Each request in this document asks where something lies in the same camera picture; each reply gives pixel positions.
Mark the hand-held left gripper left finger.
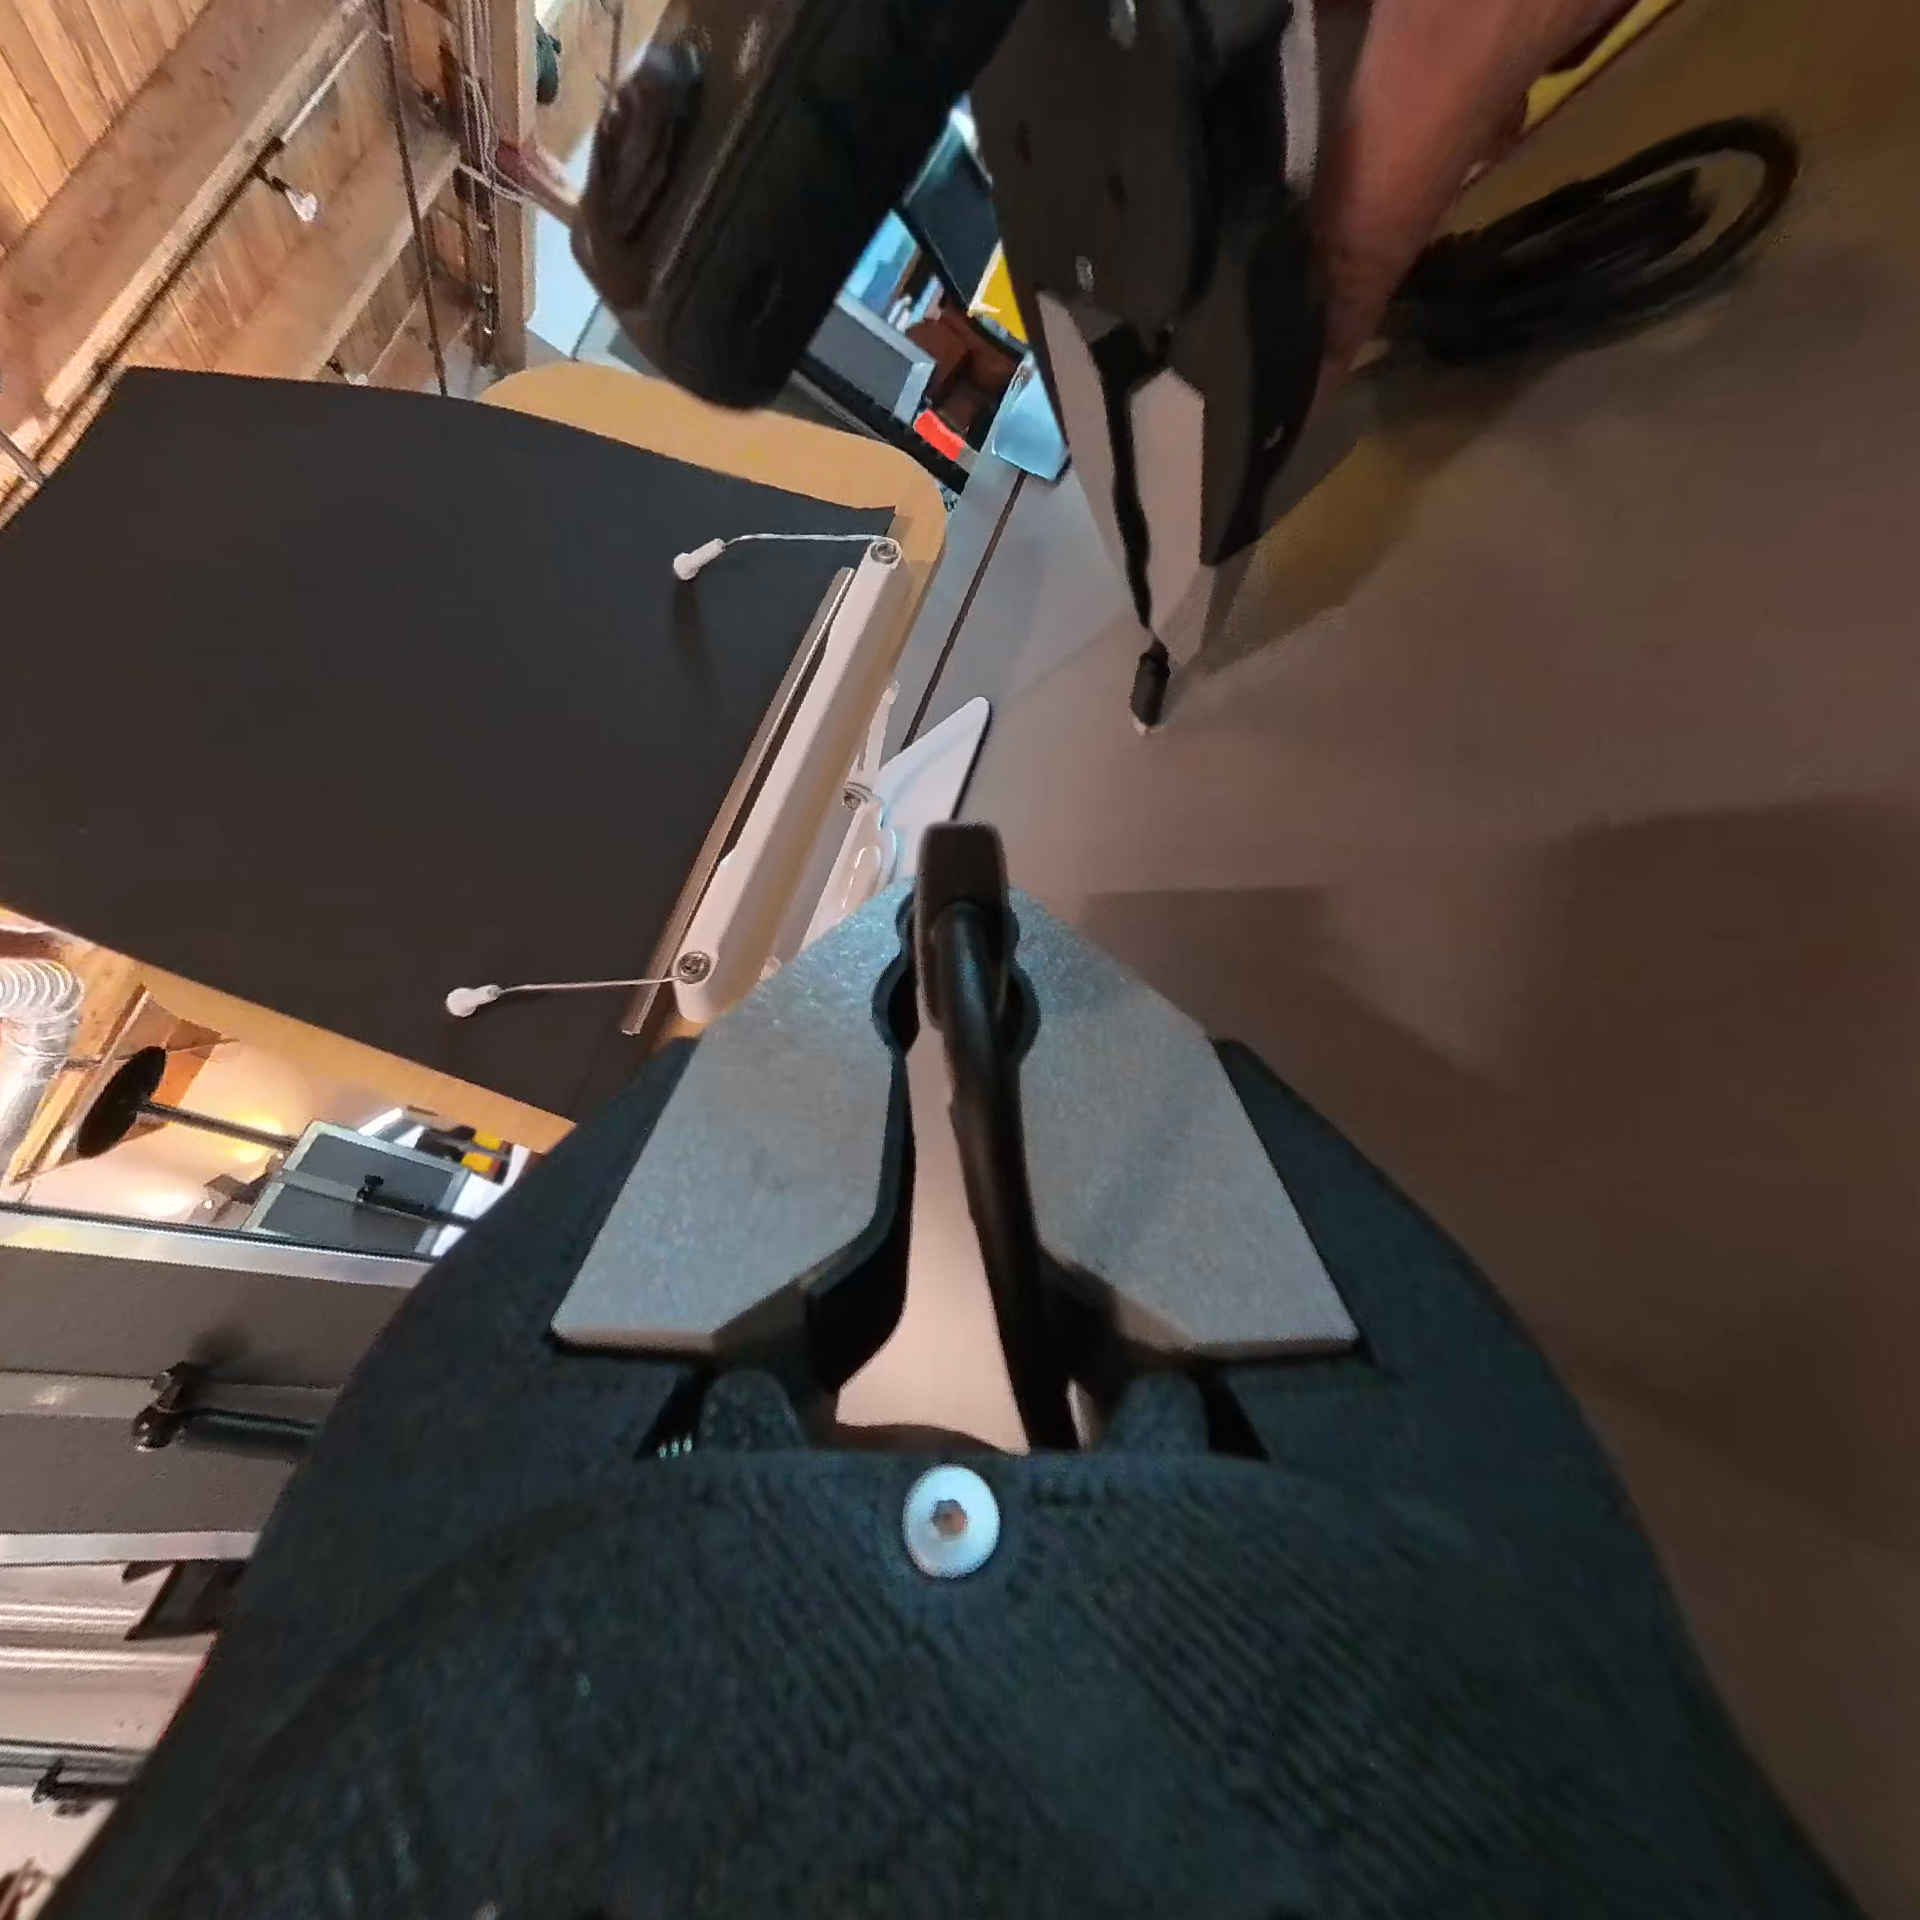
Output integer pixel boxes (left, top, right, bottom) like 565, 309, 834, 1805
549, 885, 924, 1403

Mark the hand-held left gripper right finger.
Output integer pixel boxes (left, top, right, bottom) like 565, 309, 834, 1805
990, 885, 1362, 1383

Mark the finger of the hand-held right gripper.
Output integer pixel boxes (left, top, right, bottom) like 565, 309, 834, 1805
1132, 375, 1251, 669
1036, 293, 1160, 636

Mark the slim grey usb hub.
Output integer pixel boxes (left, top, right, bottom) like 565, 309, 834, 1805
914, 818, 1012, 1022

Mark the thin black usb-c cable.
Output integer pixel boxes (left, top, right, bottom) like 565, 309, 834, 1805
1125, 116, 1806, 741

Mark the person's right hand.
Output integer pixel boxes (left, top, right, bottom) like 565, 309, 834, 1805
1319, 0, 1640, 373

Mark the black bar with knob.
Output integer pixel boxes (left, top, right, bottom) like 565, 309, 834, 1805
127, 1357, 335, 1454

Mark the grey framed panel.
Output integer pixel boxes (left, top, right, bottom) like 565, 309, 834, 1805
0, 1200, 442, 1579

